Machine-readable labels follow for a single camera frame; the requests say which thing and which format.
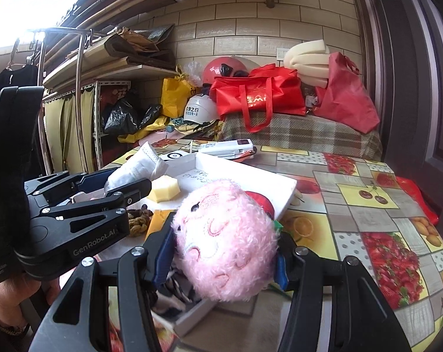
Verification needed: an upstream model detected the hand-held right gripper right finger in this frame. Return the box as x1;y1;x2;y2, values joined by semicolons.
275;234;413;352

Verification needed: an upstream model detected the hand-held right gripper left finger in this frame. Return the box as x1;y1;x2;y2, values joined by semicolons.
33;225;178;352

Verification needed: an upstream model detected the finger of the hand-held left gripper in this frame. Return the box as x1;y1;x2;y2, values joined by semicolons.
23;170;110;209
31;178;152;244

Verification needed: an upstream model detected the white paper packet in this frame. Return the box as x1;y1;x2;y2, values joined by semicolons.
105;143;169;195

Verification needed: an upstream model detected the yellow sponge block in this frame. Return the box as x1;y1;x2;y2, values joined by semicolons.
148;175;180;203

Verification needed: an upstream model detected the zebra striped cloth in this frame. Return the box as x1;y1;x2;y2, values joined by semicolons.
153;268;204;314

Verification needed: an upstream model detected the pink plush toy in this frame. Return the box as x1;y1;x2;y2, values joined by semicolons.
170;178;281;303

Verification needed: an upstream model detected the white cardboard box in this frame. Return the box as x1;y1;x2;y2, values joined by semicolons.
144;152;299;338

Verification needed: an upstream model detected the red soft toy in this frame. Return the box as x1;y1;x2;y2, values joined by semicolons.
245;191;275;215

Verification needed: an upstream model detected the person's left hand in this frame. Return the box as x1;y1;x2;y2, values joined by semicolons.
0;276;62;335

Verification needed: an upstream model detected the pink cloth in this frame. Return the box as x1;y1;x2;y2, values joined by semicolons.
139;132;171;146

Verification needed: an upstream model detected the yellow curtain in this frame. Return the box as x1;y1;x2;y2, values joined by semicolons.
43;88;97;177

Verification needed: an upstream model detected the large black plastic bag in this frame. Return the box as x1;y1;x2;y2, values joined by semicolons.
102;99;139;136

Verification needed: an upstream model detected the small black plastic bag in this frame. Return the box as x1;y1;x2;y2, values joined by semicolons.
139;104;163;127

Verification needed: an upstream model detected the yellow patterned cloth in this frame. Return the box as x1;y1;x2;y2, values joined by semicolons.
177;119;222;142

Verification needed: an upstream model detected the white rectangular device box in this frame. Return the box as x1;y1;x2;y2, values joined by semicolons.
197;138;253;158

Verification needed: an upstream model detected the chrome clothes rack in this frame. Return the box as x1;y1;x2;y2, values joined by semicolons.
9;27;108;177

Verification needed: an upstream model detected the yellow gift bag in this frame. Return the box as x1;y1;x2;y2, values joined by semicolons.
160;66;196;118

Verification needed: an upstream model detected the white helmet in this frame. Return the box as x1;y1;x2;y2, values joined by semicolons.
183;93;220;123

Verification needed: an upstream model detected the fruit printed tablecloth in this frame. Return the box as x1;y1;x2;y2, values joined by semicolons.
42;143;443;352

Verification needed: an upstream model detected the wooden shelf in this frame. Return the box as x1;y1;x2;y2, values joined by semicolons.
42;64;178;90

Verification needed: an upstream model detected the red plastic object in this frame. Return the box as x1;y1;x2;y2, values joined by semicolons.
231;147;257;162

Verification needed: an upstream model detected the black hanging garment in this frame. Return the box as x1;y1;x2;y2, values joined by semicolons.
0;64;39;118

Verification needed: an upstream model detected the clear plastic bag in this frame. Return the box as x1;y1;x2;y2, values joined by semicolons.
183;62;204;82

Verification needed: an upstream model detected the plaid blanket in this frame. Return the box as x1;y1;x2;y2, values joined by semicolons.
221;112;383;158

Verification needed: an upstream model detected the cardboard pile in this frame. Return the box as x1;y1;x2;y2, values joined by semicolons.
104;24;176;68

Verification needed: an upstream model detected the red helmet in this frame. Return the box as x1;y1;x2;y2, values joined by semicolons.
201;56;249;85

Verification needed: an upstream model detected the red tote bag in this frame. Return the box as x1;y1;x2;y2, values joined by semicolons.
210;63;307;133

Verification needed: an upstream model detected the red plastic bag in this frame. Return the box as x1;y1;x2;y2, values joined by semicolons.
315;52;381;133

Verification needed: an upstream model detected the bundle of wooden poles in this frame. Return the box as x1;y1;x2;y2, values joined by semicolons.
42;0;266;43

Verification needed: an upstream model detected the cream foam stack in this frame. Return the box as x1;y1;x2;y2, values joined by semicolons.
283;41;332;89

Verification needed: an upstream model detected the dark wooden door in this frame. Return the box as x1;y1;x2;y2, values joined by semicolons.
348;0;443;228

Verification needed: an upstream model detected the brown braided rope knot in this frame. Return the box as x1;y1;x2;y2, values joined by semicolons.
127;205;154;237

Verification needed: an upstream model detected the bead bracelet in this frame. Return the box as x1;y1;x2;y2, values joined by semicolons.
0;315;28;337

